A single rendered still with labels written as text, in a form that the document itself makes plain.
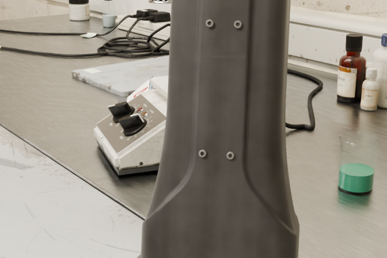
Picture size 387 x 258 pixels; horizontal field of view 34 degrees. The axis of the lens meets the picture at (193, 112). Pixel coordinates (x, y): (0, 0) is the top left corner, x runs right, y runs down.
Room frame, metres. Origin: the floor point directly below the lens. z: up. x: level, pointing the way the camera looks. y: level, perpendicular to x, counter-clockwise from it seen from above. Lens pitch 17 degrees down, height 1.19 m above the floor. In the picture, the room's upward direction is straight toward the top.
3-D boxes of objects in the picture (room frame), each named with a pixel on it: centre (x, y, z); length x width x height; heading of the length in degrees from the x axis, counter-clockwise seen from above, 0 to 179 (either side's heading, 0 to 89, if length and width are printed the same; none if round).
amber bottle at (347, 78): (1.02, -0.26, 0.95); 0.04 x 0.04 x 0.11
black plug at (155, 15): (1.61, 0.09, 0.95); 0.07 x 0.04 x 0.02; 127
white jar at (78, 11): (1.91, 0.34, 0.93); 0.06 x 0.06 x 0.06
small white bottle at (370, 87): (0.96, -0.28, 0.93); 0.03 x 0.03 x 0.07
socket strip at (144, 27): (1.60, 0.07, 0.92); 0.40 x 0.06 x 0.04; 37
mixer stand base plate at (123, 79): (1.21, 0.06, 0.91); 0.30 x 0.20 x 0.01; 127
